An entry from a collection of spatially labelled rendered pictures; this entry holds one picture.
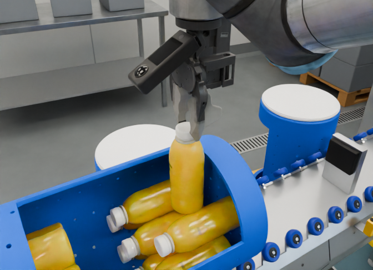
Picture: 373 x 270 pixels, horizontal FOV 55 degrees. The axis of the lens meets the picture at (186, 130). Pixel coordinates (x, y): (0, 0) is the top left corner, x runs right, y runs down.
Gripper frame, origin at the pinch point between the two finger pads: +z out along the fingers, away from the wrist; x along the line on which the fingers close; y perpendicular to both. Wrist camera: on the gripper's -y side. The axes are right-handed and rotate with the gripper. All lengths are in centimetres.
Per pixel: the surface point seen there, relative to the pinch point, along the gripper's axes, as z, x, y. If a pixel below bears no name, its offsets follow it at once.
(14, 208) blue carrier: 7.3, 4.1, -30.2
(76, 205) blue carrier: 20.5, 13.9, -19.2
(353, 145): 22, -1, 53
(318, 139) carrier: 35, 18, 65
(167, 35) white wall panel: 90, 304, 161
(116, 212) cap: 17.9, 5.1, -13.3
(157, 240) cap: 18.6, -4.9, -9.2
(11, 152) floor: 130, 219, -26
